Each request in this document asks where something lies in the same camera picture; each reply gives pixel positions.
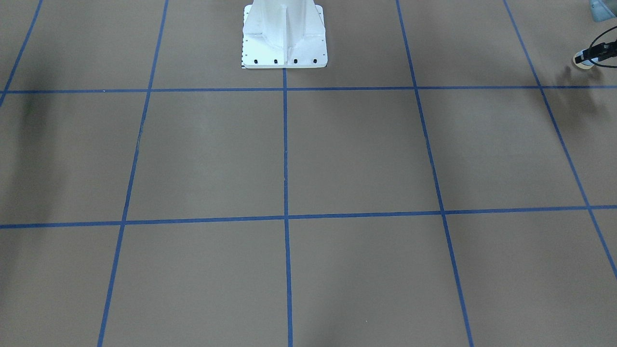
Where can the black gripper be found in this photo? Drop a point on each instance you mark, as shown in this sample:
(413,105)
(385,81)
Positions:
(596,51)

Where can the light blue call bell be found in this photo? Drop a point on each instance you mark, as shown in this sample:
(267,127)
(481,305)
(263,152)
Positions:
(579,61)

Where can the brown paper table mat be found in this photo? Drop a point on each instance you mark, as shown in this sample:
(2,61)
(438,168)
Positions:
(447,180)

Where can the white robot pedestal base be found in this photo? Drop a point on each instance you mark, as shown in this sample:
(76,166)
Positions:
(285,34)

